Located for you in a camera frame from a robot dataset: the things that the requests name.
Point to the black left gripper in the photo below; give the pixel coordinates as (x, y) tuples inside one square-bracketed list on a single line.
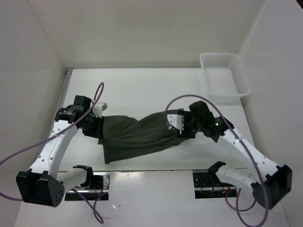
[(98, 132)]

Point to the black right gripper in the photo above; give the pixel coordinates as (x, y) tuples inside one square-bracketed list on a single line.
[(185, 133)]

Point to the dark olive green shorts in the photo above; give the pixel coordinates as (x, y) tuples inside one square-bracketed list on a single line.
[(124, 137)]

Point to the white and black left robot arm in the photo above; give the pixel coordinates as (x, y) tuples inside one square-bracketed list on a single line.
[(40, 184)]

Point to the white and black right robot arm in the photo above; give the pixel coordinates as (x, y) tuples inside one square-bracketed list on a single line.
[(268, 182)]

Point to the white perforated plastic basket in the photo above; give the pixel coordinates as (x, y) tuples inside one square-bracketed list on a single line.
[(225, 77)]

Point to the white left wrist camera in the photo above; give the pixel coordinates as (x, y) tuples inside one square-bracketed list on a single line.
[(98, 109)]

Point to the aluminium table edge rail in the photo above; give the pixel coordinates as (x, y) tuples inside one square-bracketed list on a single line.
[(64, 89)]

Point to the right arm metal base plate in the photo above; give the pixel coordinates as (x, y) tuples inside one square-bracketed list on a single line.
[(205, 189)]

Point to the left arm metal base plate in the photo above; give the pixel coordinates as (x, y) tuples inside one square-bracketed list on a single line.
[(98, 190)]

